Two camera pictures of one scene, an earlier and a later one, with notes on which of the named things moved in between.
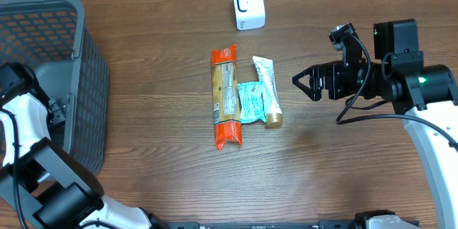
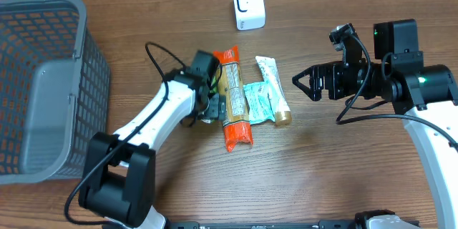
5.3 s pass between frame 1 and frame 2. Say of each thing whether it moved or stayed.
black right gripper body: stayed
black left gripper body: moved
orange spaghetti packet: moved
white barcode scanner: stayed
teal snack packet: moved
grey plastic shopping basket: stayed
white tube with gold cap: moved
